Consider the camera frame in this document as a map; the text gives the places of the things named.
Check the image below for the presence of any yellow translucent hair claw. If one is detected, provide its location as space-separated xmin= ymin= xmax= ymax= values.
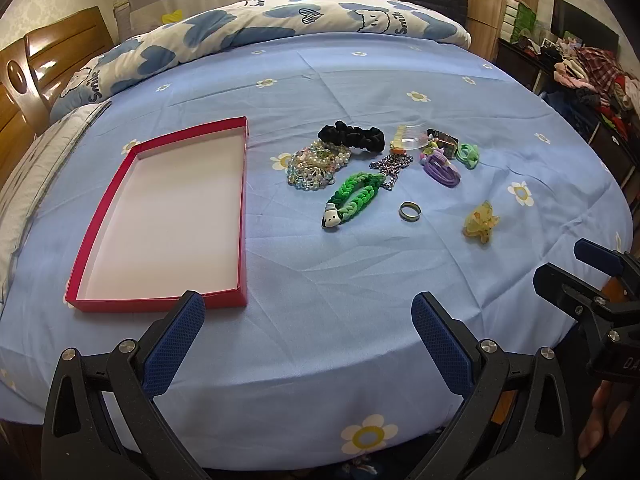
xmin=462 ymin=200 xmax=500 ymax=244

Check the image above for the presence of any green knitted bow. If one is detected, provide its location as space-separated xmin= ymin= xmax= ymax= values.
xmin=456 ymin=143 xmax=480 ymax=170

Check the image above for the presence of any purple hair clip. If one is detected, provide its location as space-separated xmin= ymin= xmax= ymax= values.
xmin=420 ymin=150 xmax=461 ymax=188

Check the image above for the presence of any gold square wristwatch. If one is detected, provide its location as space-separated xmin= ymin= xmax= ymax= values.
xmin=427 ymin=128 xmax=459 ymax=158

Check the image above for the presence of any green braided bracelet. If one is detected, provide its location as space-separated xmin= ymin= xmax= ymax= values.
xmin=321 ymin=171 xmax=386 ymax=231

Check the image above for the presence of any black velvet scrunchie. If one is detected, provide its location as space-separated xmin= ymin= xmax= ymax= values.
xmin=318 ymin=120 xmax=385 ymax=154

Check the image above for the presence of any pearl bead bracelet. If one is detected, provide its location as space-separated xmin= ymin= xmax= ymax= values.
xmin=285 ymin=138 xmax=353 ymax=192

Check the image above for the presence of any right hand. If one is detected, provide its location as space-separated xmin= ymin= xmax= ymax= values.
xmin=578 ymin=380 xmax=631 ymax=458

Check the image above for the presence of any pile of clothes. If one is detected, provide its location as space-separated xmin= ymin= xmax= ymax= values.
xmin=553 ymin=39 xmax=639 ymax=141

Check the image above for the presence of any red shallow box tray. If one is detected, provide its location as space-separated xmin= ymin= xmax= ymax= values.
xmin=65 ymin=117 xmax=248 ymax=313

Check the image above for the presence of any clear hair comb yellow trim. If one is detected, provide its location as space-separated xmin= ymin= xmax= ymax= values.
xmin=390 ymin=125 xmax=431 ymax=154

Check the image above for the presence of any black monitor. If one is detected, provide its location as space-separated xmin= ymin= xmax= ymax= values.
xmin=550 ymin=0 xmax=620 ymax=58

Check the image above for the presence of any grey striped pillow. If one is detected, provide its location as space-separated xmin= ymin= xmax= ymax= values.
xmin=0 ymin=100 xmax=112 ymax=307

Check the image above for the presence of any white blue cartoon duvet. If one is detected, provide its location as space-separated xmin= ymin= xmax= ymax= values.
xmin=50 ymin=0 xmax=472 ymax=122

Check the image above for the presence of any wooden headboard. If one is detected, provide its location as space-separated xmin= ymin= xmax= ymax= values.
xmin=0 ymin=6 xmax=114 ymax=182

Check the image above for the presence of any dark metal chain necklace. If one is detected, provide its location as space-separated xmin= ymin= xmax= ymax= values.
xmin=369 ymin=152 xmax=416 ymax=192

